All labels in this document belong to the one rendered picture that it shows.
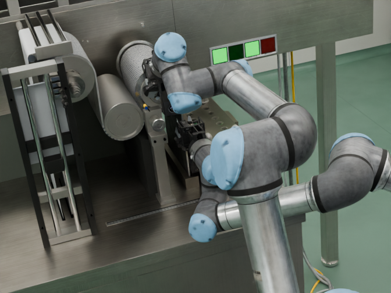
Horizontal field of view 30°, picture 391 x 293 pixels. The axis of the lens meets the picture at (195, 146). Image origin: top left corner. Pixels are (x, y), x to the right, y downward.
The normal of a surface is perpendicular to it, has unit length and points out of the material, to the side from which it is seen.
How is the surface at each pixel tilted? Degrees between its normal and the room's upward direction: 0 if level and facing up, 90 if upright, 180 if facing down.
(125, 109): 90
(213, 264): 90
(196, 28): 90
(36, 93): 90
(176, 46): 51
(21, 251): 0
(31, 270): 0
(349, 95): 0
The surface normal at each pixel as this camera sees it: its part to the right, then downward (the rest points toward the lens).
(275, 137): 0.18, -0.35
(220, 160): -0.94, 0.13
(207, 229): -0.25, 0.48
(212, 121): -0.11, -0.88
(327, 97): 0.31, 0.41
